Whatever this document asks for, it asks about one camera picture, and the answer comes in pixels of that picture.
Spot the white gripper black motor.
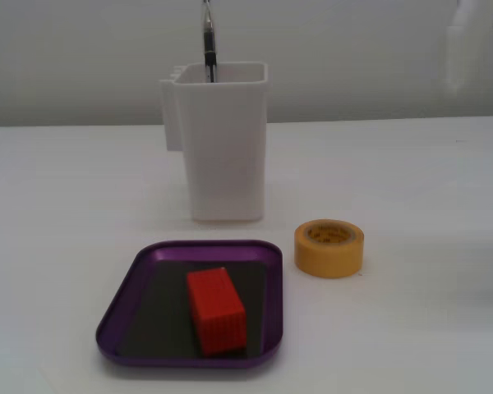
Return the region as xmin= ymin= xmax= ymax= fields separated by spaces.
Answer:
xmin=445 ymin=0 xmax=493 ymax=94

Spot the red ribbed cube block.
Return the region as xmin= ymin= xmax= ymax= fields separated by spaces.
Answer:
xmin=186 ymin=266 xmax=248 ymax=358

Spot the white plastic box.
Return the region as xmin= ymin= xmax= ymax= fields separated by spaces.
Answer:
xmin=159 ymin=61 xmax=270 ymax=223

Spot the yellow tape roll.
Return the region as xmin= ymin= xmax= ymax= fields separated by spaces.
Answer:
xmin=293 ymin=219 xmax=366 ymax=280

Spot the black clear ballpoint pen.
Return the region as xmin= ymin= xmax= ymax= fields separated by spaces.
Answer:
xmin=200 ymin=0 xmax=220 ymax=84

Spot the purple metal tray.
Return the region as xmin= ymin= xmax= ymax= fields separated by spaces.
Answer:
xmin=94 ymin=239 xmax=284 ymax=369

